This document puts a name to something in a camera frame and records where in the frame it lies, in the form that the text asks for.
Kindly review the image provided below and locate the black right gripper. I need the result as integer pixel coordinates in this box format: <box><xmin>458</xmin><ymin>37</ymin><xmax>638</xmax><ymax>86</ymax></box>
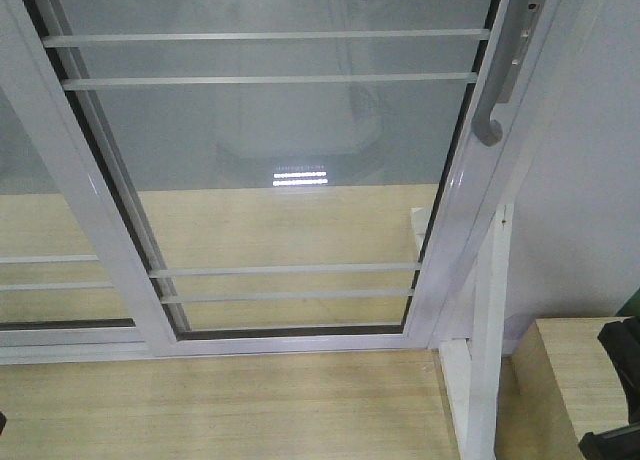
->
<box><xmin>578</xmin><ymin>317</ymin><xmax>639</xmax><ymax>460</ymax></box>

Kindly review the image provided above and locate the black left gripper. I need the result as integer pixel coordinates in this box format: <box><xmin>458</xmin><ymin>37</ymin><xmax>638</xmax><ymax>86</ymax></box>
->
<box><xmin>0</xmin><ymin>412</ymin><xmax>7</xmax><ymax>434</ymax></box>

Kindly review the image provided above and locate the grey curved door handle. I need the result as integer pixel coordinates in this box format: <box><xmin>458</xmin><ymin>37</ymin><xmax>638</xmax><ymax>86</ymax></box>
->
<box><xmin>471</xmin><ymin>0</ymin><xmax>529</xmax><ymax>147</ymax></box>

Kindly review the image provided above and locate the white framed sliding glass door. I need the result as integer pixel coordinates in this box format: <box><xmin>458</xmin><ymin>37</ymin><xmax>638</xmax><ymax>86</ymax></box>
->
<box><xmin>0</xmin><ymin>0</ymin><xmax>571</xmax><ymax>358</ymax></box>

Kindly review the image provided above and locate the green cloth bag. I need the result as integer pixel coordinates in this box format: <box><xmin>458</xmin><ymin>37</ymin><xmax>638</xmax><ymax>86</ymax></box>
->
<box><xmin>617</xmin><ymin>289</ymin><xmax>640</xmax><ymax>317</ymax></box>

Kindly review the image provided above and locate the light wooden box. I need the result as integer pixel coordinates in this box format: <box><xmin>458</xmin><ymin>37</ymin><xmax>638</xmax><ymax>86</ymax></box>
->
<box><xmin>512</xmin><ymin>317</ymin><xmax>628</xmax><ymax>459</ymax></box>

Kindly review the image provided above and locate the fixed glass panel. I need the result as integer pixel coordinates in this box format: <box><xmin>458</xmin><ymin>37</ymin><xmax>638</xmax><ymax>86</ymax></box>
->
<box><xmin>1</xmin><ymin>98</ymin><xmax>151</xmax><ymax>365</ymax></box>

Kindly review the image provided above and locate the white fixed door frame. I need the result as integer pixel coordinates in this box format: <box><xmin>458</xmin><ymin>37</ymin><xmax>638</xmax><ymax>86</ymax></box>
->
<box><xmin>409</xmin><ymin>0</ymin><xmax>604</xmax><ymax>459</ymax></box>

